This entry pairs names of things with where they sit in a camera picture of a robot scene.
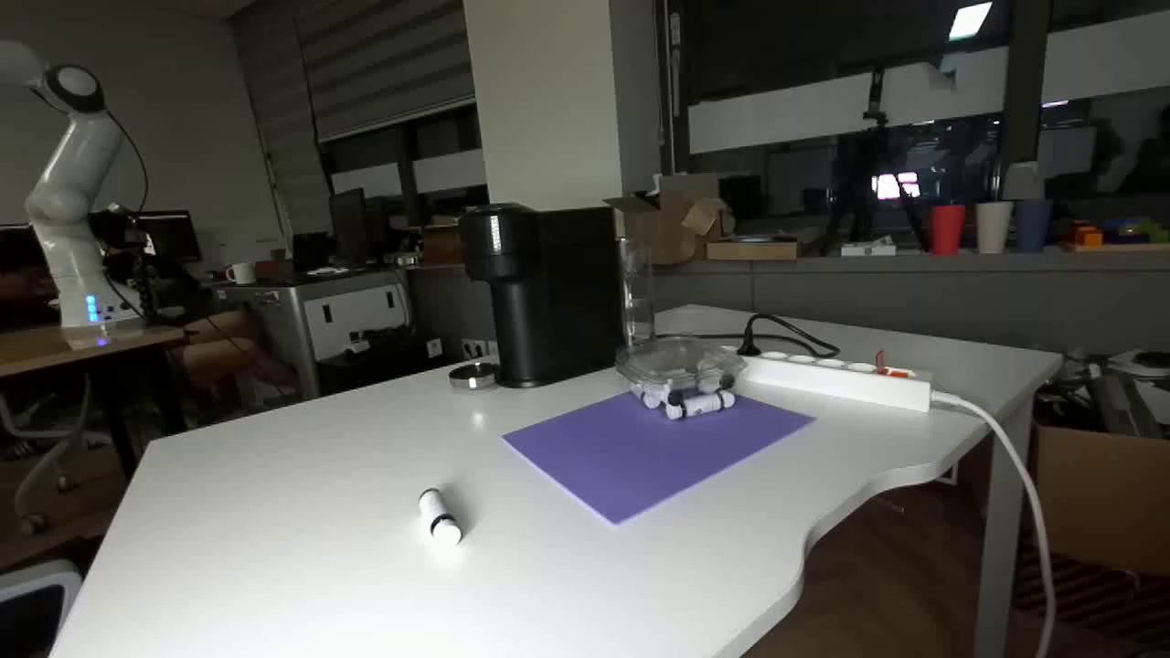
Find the black coffee machine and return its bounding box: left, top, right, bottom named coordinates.
left=461, top=206, right=623, bottom=387

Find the white marker on table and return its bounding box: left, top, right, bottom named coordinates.
left=417, top=490, right=464, bottom=543

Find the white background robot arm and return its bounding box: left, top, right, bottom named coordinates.
left=0, top=41, right=143, bottom=345

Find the cardboard box on floor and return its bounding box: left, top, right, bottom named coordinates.
left=1034, top=429, right=1170, bottom=576

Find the purple paper mat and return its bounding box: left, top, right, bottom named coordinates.
left=503, top=395, right=808, bottom=526

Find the round metal drip tray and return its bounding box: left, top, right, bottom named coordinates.
left=449, top=360, right=496, bottom=391

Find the grey cabinet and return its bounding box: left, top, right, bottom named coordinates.
left=219, top=272, right=408, bottom=397

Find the white power strip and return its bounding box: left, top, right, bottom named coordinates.
left=742, top=353, right=932, bottom=412

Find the white cup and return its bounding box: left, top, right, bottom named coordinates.
left=975, top=202, right=1013, bottom=254

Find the red cup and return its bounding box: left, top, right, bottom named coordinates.
left=928, top=206, right=965, bottom=254

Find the camera tripod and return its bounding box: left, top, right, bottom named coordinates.
left=817, top=70, right=893, bottom=254

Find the cardboard box on sill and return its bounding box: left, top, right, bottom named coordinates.
left=609, top=175, right=730, bottom=267

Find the wooden side desk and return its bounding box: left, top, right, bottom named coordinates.
left=0, top=317, right=185, bottom=486

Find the black power plug cable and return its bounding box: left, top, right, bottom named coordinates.
left=730, top=309, right=843, bottom=360

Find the clear plastic container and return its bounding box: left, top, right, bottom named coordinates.
left=613, top=202, right=740, bottom=395

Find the blue cup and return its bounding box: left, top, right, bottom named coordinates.
left=1018, top=202, right=1054, bottom=253

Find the white power cable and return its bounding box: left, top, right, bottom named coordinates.
left=926, top=387, right=1059, bottom=658

